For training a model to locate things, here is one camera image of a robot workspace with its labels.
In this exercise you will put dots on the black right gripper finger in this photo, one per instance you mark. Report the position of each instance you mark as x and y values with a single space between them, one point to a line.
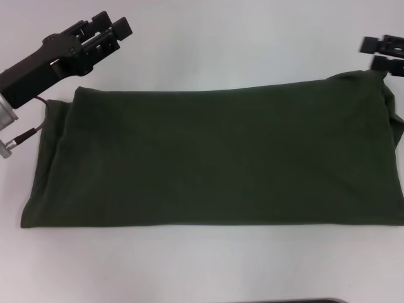
372 45
388 64

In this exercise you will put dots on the dark green FREE T-shirt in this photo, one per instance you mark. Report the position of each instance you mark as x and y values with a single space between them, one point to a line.
205 151

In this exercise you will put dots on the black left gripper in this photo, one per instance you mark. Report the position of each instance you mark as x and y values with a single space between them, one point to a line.
34 72

